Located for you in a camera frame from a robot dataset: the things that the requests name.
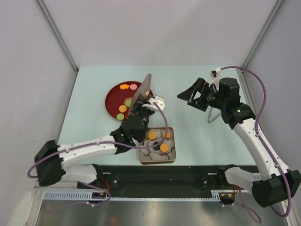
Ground right aluminium frame post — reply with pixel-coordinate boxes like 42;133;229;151
242;0;286;68

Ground orange fish cookie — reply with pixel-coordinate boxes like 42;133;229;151
119;84;130;90

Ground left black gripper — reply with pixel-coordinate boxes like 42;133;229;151
130;94;153;140

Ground left aluminium frame post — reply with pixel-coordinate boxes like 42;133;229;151
34;0;79;74

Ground gold square cookie tin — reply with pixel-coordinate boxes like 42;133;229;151
139;127;176;165

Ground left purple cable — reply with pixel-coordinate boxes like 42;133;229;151
27;103;170;208

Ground green round cookie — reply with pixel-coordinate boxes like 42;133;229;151
116;113;125;121
125;100;131;107

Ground orange round cookie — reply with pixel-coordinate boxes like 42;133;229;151
148;131;157;140
160;143;169;153
162;131;171;139
119;105;127;113

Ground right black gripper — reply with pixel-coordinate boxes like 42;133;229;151
177;78;226;112

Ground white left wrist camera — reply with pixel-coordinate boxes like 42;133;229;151
143;96;165;111

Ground aluminium frame post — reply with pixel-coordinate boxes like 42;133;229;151
34;0;79;74
242;0;286;68

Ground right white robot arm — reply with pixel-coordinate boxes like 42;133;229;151
177;78;301;208

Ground metal tongs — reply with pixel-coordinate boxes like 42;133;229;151
207;108;221;124

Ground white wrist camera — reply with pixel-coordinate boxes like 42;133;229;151
209;68;221;90
143;96;165;111

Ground round red plate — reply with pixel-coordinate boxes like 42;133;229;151
105;81;141;121

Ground black round cookie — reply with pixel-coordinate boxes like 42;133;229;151
153;146;160;151

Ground white cable duct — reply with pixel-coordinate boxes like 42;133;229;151
43;190;113;201

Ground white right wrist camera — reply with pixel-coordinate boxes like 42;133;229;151
209;68;221;90

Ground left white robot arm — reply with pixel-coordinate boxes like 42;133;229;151
31;95;165;188

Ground gold tin lid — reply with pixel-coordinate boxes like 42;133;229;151
127;73;152;118

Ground pink round cookie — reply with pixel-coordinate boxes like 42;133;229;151
130;84;137;90

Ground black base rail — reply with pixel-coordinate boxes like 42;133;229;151
91;165;234;199

